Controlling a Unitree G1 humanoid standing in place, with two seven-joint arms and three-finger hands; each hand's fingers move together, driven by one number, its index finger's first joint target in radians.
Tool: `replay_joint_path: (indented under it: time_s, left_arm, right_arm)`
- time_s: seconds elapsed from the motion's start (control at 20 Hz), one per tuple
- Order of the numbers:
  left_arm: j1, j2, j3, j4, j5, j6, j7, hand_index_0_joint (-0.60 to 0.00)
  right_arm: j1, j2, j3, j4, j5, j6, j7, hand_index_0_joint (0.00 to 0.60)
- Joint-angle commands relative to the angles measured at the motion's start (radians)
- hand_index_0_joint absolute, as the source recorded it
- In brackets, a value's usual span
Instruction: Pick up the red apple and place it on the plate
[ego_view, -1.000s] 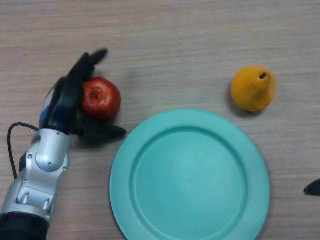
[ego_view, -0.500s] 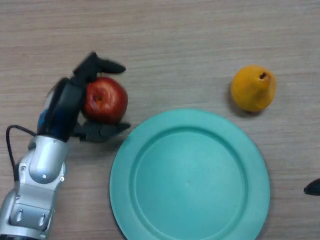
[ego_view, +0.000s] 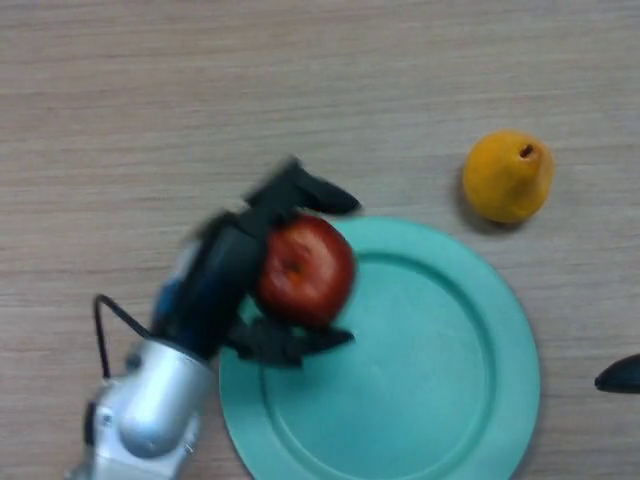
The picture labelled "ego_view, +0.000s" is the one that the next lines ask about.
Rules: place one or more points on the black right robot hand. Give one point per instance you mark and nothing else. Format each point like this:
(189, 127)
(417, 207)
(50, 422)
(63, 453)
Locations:
(622, 376)

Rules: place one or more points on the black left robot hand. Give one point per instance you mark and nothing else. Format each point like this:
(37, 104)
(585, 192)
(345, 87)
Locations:
(215, 280)

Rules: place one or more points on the red apple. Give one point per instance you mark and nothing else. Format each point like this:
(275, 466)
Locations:
(310, 270)

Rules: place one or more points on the green plate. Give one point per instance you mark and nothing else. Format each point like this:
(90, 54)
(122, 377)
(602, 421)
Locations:
(400, 380)

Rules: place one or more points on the yellow pear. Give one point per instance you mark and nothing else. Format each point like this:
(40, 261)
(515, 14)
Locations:
(505, 180)

